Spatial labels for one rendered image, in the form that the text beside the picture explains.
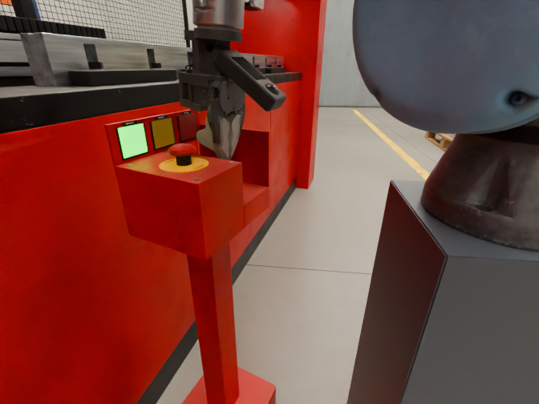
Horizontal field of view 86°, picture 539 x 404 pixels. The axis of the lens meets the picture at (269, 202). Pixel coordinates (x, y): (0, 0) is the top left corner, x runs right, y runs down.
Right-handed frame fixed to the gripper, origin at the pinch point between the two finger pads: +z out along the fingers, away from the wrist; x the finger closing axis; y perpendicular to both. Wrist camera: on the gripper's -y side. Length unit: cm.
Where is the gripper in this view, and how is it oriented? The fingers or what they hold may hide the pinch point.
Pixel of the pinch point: (227, 159)
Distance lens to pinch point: 53.3
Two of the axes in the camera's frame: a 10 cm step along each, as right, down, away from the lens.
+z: -0.8, 8.8, 4.6
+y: -8.9, -2.7, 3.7
